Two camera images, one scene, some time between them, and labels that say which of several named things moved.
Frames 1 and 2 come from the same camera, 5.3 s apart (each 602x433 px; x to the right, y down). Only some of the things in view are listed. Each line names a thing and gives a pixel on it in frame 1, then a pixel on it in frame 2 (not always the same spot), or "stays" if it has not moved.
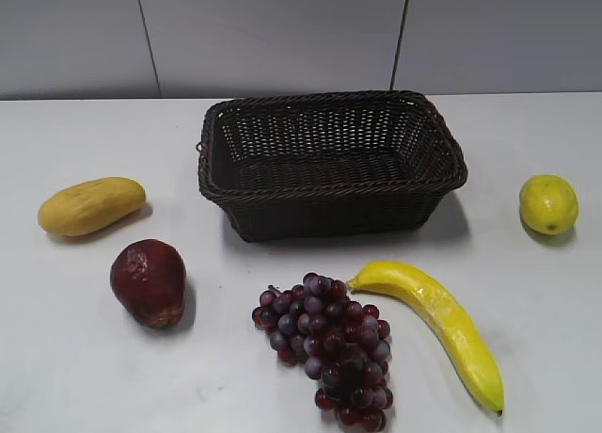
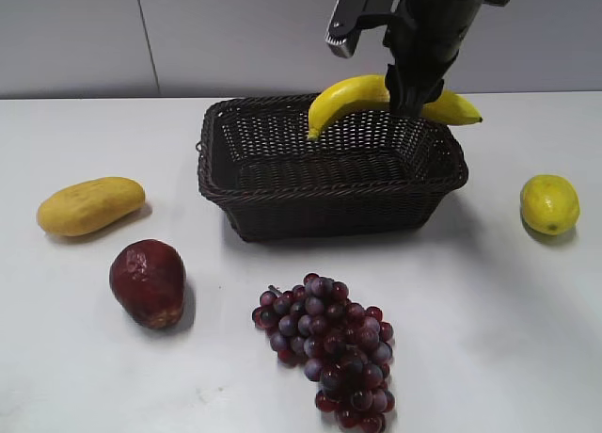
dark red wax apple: x=149 y=280 stays
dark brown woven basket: x=310 y=164 stays
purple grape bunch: x=344 y=347 stays
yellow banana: x=425 y=296 → x=370 y=88
